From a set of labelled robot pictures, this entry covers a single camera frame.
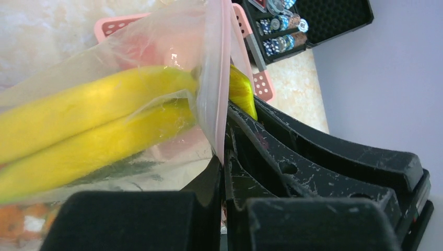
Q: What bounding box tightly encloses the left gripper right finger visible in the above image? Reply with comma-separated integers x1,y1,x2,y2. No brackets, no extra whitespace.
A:
225,149,401,250

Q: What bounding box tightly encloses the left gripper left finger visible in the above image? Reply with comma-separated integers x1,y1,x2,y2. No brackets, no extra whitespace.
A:
41,157,222,250

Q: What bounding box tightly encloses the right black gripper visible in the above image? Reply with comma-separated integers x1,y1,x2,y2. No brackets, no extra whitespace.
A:
395,169,434,250

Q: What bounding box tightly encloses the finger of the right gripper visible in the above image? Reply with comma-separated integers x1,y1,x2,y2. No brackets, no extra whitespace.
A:
227,102,393,215
254,98,424,193

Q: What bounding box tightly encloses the pink plastic basket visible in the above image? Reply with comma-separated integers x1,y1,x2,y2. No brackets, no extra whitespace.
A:
94,3,274,102

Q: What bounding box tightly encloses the clear zip top bag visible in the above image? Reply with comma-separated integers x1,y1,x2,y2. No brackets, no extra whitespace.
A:
1,1,252,204

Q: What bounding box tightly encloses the yellow banana bunch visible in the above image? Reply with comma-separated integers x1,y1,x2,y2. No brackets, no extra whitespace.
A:
0,64,259,205

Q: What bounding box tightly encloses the black poker chip case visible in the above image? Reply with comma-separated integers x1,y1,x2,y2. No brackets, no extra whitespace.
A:
235,0,374,65

